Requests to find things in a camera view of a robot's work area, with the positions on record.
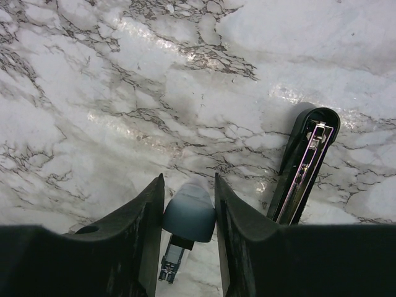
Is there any black stapler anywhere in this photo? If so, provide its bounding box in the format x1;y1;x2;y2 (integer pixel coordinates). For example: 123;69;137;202
267;107;340;225

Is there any light blue stapler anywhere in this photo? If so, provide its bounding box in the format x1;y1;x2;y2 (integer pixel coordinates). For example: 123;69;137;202
158;175;217;284

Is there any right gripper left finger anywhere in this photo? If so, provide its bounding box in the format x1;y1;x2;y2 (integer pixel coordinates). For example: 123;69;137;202
1;176;165;296

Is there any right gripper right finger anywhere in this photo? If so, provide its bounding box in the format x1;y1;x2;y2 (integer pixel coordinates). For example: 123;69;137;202
215;176;395;296

